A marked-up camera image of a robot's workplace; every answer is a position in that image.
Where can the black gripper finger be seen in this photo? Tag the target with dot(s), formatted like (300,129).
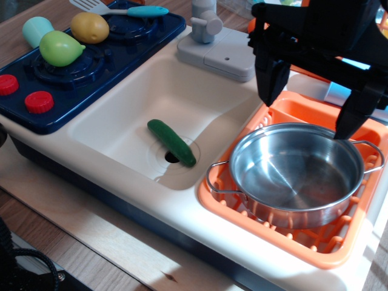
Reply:
(356,110)
(272,75)

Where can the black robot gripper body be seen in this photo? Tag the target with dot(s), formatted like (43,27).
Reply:
(336,40)

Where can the stainless steel pan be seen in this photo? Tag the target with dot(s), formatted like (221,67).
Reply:
(295,175)

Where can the cream toy sink unit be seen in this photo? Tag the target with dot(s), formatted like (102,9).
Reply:
(158,230)

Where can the orange plastic drying rack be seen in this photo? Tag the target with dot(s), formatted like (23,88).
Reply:
(324,247)

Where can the grey toy faucet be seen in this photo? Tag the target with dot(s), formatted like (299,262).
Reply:
(214,47)

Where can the green toy cucumber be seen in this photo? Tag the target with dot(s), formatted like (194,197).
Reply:
(175,144)

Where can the yellow toy potato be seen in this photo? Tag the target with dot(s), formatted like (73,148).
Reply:
(89,28)

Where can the green toy pear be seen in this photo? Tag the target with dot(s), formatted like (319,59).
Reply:
(60,49)

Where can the red stove knob right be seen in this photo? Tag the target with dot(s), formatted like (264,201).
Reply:
(39,102)

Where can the red stove knob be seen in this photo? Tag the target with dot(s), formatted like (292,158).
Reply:
(39,102)
(8,84)

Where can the dark blue toy stove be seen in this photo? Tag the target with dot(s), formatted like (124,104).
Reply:
(130,43)

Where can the light teal plastic cup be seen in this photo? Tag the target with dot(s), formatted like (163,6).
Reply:
(34,29)

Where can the red stove knob left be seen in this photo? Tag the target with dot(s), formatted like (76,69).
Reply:
(8,84)

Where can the white spatula teal handle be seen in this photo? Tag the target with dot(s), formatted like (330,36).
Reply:
(99,8)

